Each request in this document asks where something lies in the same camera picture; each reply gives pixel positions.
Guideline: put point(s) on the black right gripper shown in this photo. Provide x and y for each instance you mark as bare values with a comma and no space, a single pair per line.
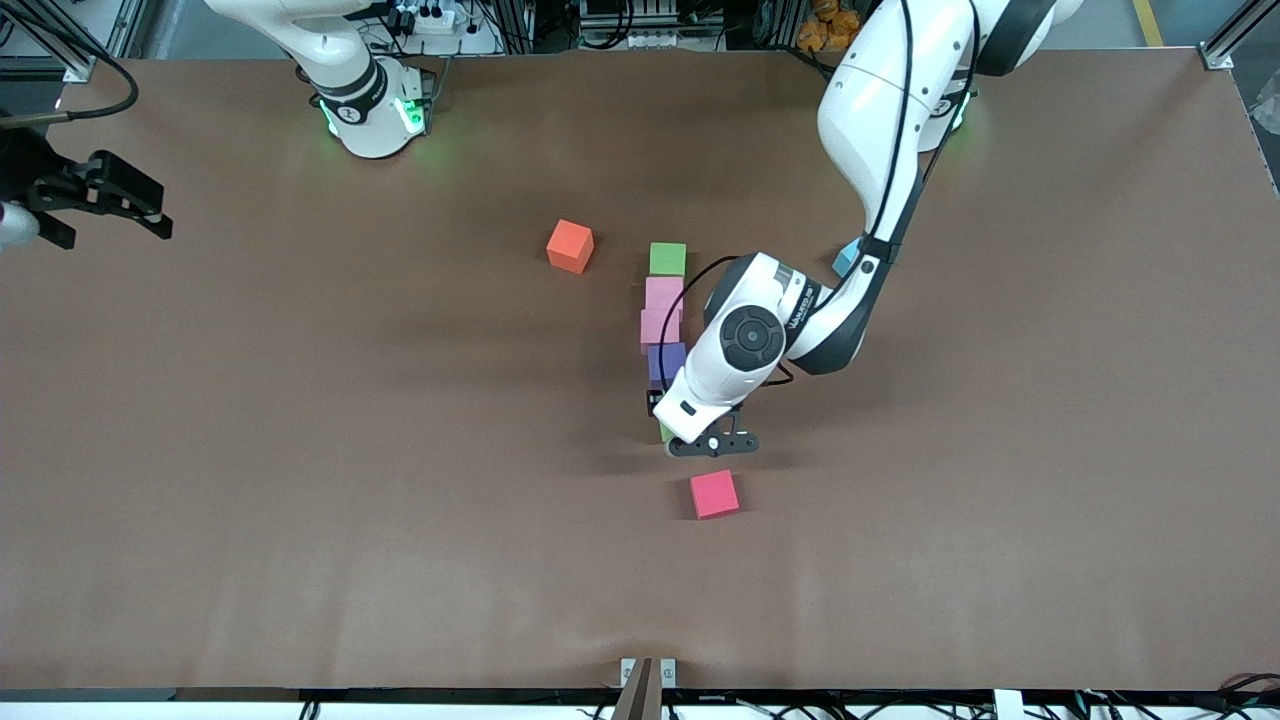
25,166

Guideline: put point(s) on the green foam cube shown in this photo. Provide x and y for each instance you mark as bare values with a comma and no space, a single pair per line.
665,431
668,260

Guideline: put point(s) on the purple foam cube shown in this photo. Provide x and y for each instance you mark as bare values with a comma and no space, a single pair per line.
668,362

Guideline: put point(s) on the pink foam cube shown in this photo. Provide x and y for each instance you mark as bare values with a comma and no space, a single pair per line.
664,294
658,328

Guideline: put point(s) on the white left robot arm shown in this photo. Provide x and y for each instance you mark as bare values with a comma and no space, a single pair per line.
750,338

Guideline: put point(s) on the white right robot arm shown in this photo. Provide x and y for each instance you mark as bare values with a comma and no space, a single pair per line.
350,70

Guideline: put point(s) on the red foam cube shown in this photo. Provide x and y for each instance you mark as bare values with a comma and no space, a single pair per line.
714,494

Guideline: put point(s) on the orange foam cube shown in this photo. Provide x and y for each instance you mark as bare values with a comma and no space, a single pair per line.
570,248

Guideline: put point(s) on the teal foam cube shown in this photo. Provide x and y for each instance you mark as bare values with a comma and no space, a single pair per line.
846,262

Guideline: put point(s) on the brown wooden stick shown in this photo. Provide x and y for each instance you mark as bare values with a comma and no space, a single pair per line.
640,700

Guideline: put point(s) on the brown table cover sheet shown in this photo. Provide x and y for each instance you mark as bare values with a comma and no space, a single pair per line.
300,500

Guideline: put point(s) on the white equipment rack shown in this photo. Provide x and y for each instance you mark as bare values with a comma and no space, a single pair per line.
635,35

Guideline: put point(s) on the pile of orange objects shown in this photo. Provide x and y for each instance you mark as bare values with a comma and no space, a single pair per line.
825,25

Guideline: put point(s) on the pale plastic bag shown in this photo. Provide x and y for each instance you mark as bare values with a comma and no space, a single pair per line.
1268,100

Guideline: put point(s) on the aluminium frame profile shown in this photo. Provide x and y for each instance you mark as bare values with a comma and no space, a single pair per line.
1235,30
50,40

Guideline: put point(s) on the metal mounting bracket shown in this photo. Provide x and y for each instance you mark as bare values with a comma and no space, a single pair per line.
668,672

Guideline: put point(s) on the small white bracket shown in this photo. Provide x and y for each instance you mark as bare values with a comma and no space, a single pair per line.
1008,705

